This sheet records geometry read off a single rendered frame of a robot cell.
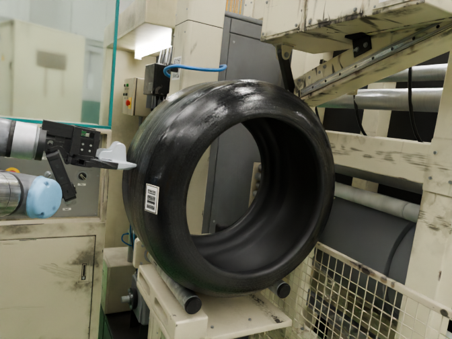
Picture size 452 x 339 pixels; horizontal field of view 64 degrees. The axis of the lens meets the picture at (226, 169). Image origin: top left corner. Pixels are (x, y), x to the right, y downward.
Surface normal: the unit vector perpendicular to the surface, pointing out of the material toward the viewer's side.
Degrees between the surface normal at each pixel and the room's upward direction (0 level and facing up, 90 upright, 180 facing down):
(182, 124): 63
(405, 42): 90
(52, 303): 90
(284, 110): 79
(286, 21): 90
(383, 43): 90
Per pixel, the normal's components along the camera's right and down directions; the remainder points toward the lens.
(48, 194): 0.96, 0.14
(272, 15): -0.88, -0.03
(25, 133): 0.51, -0.31
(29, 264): 0.47, 0.18
